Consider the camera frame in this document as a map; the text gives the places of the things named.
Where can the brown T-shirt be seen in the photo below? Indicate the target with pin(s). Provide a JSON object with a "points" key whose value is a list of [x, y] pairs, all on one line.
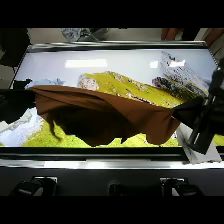
{"points": [[133, 113]]}

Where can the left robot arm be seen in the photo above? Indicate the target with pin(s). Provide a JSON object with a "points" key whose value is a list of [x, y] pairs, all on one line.
{"points": [[13, 103]]}

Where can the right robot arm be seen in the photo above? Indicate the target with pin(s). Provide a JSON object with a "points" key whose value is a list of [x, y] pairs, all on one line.
{"points": [[208, 116]]}

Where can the light blue garment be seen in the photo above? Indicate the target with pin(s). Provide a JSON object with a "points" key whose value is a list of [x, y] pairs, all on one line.
{"points": [[46, 82]]}

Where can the black garment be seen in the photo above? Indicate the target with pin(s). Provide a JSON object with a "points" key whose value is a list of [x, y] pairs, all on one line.
{"points": [[22, 84]]}

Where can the white garment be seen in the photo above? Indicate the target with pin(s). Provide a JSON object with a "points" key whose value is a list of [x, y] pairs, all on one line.
{"points": [[4, 127]]}

